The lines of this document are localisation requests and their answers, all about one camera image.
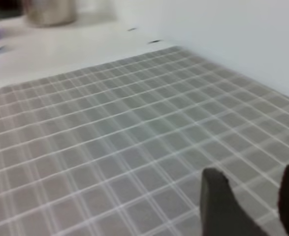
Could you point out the grey checked tablecloth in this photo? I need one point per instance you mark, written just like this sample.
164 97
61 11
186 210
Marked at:
118 149

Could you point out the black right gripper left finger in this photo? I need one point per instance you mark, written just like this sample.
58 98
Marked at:
220 212

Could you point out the stainless steel pot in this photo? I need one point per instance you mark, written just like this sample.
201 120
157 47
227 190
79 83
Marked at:
49 13

